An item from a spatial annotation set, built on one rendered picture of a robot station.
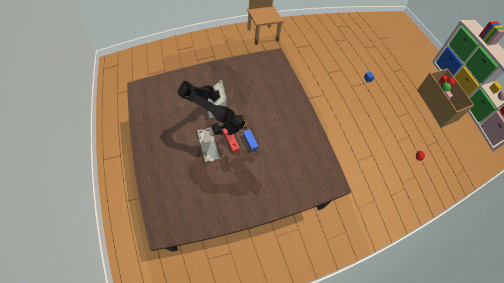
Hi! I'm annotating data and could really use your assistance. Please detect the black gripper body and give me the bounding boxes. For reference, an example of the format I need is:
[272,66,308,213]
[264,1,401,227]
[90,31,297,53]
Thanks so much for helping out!
[212,115,245,135]

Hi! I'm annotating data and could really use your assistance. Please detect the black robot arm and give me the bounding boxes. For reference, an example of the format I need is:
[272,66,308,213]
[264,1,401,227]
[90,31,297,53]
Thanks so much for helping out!
[177,81,245,135]

